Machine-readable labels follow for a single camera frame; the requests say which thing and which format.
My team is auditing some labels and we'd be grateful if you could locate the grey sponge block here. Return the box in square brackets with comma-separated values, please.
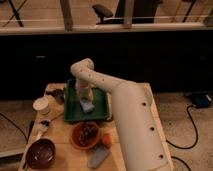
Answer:
[87, 145, 110, 169]

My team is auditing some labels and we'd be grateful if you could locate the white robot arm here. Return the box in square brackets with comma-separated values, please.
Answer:
[70, 58, 173, 171]

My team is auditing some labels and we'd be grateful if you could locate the green plastic tray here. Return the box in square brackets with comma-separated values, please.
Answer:
[64, 79, 110, 123]

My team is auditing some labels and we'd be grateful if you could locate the black office chair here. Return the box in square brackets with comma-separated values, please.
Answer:
[92, 0, 161, 25]

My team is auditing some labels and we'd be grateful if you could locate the blue black floor device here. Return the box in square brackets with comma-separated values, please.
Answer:
[189, 92, 212, 108]

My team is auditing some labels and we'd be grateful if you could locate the orange bowl with nuts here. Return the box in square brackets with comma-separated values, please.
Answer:
[70, 121, 101, 150]

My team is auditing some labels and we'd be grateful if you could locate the small orange fruit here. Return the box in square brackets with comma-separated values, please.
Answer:
[101, 133, 112, 148]

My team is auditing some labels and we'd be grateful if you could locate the white cup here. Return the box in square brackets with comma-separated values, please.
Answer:
[33, 97, 50, 115]

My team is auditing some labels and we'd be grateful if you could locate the black cable left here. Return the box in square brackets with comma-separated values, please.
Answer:
[0, 112, 29, 144]

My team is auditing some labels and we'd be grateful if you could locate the dark purple bowl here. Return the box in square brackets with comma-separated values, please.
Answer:
[25, 139, 56, 170]

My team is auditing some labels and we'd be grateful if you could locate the white handled brush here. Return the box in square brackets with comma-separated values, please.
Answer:
[35, 114, 61, 140]

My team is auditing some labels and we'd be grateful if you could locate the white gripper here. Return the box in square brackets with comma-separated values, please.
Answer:
[75, 79, 93, 101]

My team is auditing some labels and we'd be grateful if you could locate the blue-grey sponge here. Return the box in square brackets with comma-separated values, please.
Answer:
[80, 100, 95, 113]

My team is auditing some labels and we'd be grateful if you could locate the black floor cable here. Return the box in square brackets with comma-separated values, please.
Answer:
[165, 105, 200, 171]

